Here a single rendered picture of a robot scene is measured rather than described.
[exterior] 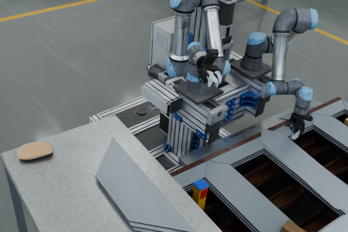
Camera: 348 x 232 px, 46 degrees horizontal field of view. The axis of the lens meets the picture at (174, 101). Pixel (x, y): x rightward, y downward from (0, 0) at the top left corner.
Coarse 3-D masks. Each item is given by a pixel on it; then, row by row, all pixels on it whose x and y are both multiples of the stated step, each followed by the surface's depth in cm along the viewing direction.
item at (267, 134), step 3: (264, 132) 249; (267, 132) 249; (270, 132) 249; (273, 132) 250; (276, 132) 250; (279, 132) 250; (261, 135) 246; (264, 135) 246; (267, 135) 247; (270, 135) 247; (273, 135) 247; (261, 138) 244; (264, 138) 244; (267, 138) 244
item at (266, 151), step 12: (324, 132) 254; (336, 144) 247; (252, 156) 232; (276, 156) 232; (288, 168) 225; (300, 180) 219; (216, 192) 208; (312, 192) 213; (228, 204) 202; (240, 216) 196; (252, 228) 191; (324, 228) 193
